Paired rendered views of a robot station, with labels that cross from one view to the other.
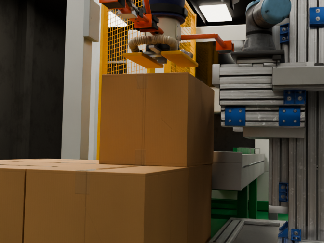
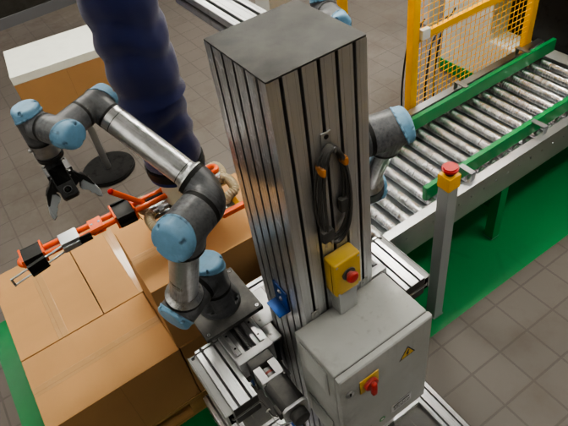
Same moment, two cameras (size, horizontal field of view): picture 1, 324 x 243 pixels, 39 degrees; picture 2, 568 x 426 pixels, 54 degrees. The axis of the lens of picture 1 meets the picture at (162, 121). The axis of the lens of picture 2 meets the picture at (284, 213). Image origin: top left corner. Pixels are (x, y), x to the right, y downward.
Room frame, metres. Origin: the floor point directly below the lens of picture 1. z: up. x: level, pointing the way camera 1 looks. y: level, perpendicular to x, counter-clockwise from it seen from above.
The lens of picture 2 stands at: (1.42, -1.48, 2.58)
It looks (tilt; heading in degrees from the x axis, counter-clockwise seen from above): 45 degrees down; 47
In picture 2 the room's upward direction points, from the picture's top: 10 degrees counter-clockwise
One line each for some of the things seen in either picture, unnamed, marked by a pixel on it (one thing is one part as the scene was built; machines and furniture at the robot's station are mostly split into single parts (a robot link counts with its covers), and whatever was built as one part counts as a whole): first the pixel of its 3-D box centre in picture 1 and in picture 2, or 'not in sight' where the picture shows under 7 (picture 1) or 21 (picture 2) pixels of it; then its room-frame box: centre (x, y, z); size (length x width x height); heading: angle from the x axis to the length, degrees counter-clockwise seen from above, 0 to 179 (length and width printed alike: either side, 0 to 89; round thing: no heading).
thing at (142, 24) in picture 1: (145, 23); (123, 212); (2.05, 0.08, 1.18); 0.10 x 0.08 x 0.06; 72
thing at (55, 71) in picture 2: not in sight; (66, 76); (2.82, 1.87, 0.82); 0.60 x 0.40 x 0.40; 156
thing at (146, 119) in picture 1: (162, 123); (207, 257); (2.28, 0.00, 0.74); 0.60 x 0.40 x 0.40; 163
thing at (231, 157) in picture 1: (180, 155); not in sight; (2.64, -0.11, 0.58); 0.70 x 0.03 x 0.06; 74
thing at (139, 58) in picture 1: (144, 58); not in sight; (2.32, 0.10, 1.08); 0.34 x 0.10 x 0.05; 162
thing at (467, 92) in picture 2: not in sight; (461, 90); (4.18, -0.26, 0.60); 1.60 x 0.11 x 0.09; 164
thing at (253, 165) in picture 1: (253, 166); (497, 177); (3.68, -0.74, 0.50); 2.31 x 0.05 x 0.19; 164
